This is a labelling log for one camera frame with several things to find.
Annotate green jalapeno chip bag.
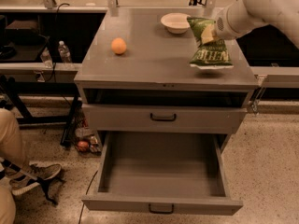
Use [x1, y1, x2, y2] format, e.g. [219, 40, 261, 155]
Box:
[187, 17, 233, 70]

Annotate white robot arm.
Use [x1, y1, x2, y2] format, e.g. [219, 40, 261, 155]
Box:
[201, 0, 299, 48]

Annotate grey drawer cabinet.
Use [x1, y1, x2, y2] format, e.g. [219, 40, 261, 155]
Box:
[74, 7, 258, 148]

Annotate closed grey drawer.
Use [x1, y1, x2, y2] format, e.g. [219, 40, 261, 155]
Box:
[82, 104, 247, 134]

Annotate open grey drawer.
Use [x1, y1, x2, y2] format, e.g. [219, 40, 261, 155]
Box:
[82, 132, 243, 216]

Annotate white bowl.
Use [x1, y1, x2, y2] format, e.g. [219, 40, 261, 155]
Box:
[161, 13, 190, 35]

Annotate orange fruit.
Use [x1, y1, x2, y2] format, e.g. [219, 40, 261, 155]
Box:
[111, 37, 127, 55]

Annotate clear water bottle right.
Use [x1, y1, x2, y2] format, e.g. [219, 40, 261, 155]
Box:
[58, 41, 73, 67]

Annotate clear water bottle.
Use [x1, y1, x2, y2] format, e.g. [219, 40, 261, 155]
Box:
[40, 48, 53, 69]
[58, 41, 73, 67]

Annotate snack packets on floor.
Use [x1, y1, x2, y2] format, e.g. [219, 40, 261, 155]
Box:
[75, 119, 102, 154]

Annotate clear water bottle left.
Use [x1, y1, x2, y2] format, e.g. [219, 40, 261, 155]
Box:
[40, 48, 53, 69]

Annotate black box on shelf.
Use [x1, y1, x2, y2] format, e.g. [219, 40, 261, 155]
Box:
[6, 20, 39, 43]

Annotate grey sneaker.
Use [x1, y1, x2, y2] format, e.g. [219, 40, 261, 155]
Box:
[8, 162, 63, 197]

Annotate person's beige trouser leg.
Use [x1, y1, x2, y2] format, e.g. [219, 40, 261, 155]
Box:
[0, 108, 29, 224]

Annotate black table frame leg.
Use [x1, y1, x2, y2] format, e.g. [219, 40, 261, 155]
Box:
[60, 94, 81, 147]

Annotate black cable on floor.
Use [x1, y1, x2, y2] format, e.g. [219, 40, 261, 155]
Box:
[78, 170, 99, 224]

